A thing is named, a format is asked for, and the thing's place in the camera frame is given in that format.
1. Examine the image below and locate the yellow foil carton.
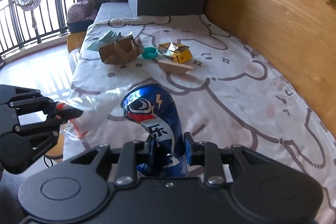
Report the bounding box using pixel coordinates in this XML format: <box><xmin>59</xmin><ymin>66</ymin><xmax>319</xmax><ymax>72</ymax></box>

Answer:
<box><xmin>158</xmin><ymin>43</ymin><xmax>193</xmax><ymax>64</ymax></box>

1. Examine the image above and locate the black balcony railing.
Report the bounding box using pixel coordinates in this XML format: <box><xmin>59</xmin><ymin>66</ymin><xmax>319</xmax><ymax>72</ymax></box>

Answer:
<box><xmin>1</xmin><ymin>0</ymin><xmax>77</xmax><ymax>59</ymax></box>

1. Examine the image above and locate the yellow cloth covered stool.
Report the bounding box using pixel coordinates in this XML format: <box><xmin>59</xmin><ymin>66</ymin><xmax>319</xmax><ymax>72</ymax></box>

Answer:
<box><xmin>67</xmin><ymin>31</ymin><xmax>86</xmax><ymax>53</ymax></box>

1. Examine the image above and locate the beige wooden piece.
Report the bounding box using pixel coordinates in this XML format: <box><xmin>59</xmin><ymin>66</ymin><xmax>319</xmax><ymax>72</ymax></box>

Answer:
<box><xmin>158</xmin><ymin>60</ymin><xmax>193</xmax><ymax>75</ymax></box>

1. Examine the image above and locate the cartoon printed white blanket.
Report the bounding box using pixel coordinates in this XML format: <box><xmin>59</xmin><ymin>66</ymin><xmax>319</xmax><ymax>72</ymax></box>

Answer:
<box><xmin>70</xmin><ymin>15</ymin><xmax>335</xmax><ymax>223</ymax></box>

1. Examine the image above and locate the teal plastic lid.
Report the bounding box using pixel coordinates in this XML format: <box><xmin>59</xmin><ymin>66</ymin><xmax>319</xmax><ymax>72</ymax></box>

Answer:
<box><xmin>141</xmin><ymin>47</ymin><xmax>158</xmax><ymax>60</ymax></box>

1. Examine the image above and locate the torn brown cardboard box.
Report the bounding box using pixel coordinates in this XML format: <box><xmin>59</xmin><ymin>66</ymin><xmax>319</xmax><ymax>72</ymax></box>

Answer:
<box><xmin>98</xmin><ymin>35</ymin><xmax>143</xmax><ymax>65</ymax></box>

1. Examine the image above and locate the pink cushion pile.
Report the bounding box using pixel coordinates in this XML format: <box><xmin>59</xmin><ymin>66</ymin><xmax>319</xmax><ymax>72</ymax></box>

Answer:
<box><xmin>67</xmin><ymin>0</ymin><xmax>98</xmax><ymax>34</ymax></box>

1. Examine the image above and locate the blue Pepsi can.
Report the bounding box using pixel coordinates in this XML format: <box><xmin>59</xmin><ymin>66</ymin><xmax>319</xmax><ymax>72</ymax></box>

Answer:
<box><xmin>121</xmin><ymin>83</ymin><xmax>188</xmax><ymax>178</ymax></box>

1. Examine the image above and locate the white plastic bag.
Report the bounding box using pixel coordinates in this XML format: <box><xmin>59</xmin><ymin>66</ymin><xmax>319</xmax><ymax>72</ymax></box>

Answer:
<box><xmin>56</xmin><ymin>84</ymin><xmax>133</xmax><ymax>149</ymax></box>

